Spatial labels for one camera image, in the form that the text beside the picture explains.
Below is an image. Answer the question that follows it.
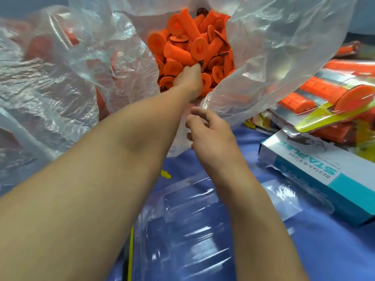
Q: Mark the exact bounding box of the person's left forearm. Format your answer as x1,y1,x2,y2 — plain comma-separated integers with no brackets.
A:
0,85,191,281

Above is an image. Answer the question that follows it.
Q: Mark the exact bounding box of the yellow black backing card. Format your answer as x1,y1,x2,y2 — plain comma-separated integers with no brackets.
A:
127,225,136,281

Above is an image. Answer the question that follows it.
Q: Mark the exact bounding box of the person's right hand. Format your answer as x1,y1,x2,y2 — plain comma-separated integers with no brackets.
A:
185,107,254,188

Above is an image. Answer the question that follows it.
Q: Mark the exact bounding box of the teal white cardboard box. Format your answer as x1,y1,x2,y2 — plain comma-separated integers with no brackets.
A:
259,130,375,227

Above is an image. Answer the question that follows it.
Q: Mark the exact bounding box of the person's right forearm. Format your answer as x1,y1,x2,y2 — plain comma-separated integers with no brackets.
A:
214,169,310,281

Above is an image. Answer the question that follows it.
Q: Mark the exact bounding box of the large clear plastic bag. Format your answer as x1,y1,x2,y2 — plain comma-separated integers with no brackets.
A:
67,0,359,158

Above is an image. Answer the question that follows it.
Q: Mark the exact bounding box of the person's left hand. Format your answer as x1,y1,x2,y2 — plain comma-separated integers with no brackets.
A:
171,64,204,106

